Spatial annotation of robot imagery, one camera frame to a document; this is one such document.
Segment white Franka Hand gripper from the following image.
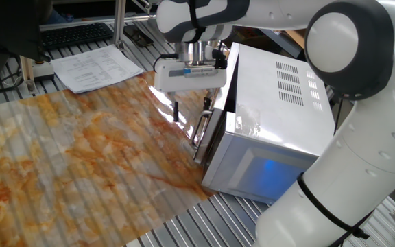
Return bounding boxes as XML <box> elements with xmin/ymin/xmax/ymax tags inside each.
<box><xmin>153</xmin><ymin>56</ymin><xmax>228</xmax><ymax>124</ymax></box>

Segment silver Galanz microwave oven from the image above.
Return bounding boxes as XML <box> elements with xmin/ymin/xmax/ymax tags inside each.
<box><xmin>200</xmin><ymin>41</ymin><xmax>337</xmax><ymax>206</ymax></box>

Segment black smartphone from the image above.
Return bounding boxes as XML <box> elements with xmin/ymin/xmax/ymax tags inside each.
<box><xmin>123</xmin><ymin>24</ymin><xmax>154</xmax><ymax>48</ymax></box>

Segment white printed paper sheets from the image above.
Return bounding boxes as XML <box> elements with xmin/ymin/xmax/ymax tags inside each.
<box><xmin>50</xmin><ymin>44</ymin><xmax>145</xmax><ymax>95</ymax></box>

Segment orange marble pattern mat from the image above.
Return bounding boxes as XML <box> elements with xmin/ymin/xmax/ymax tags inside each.
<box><xmin>0</xmin><ymin>70</ymin><xmax>221</xmax><ymax>247</ymax></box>

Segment black computer keyboard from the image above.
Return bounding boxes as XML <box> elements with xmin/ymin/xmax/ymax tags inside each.
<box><xmin>40</xmin><ymin>22</ymin><xmax>115</xmax><ymax>51</ymax></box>

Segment white emergency stop box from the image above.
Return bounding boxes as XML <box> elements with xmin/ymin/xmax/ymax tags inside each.
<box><xmin>31</xmin><ymin>60</ymin><xmax>56</xmax><ymax>82</ymax></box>

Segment light wooden bar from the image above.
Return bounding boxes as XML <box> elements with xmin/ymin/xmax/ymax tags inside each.
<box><xmin>19</xmin><ymin>56</ymin><xmax>37</xmax><ymax>94</ymax></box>

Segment black monitor back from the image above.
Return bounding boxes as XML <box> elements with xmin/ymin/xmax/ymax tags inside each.
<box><xmin>0</xmin><ymin>0</ymin><xmax>53</xmax><ymax>87</ymax></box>

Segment silver camera module blue end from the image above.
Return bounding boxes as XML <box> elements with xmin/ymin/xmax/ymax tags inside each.
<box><xmin>168</xmin><ymin>65</ymin><xmax>219</xmax><ymax>79</ymax></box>

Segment black arm cable strap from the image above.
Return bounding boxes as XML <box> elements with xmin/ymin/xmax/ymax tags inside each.
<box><xmin>187</xmin><ymin>0</ymin><xmax>206</xmax><ymax>44</ymax></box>
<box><xmin>296</xmin><ymin>172</ymin><xmax>372</xmax><ymax>247</ymax></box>

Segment upright aluminium profile post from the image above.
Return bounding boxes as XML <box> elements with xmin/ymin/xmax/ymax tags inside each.
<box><xmin>112</xmin><ymin>0</ymin><xmax>128</xmax><ymax>52</ymax></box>

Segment horizontal aluminium rail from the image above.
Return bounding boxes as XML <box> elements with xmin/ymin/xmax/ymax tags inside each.
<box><xmin>39</xmin><ymin>12</ymin><xmax>158</xmax><ymax>32</ymax></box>

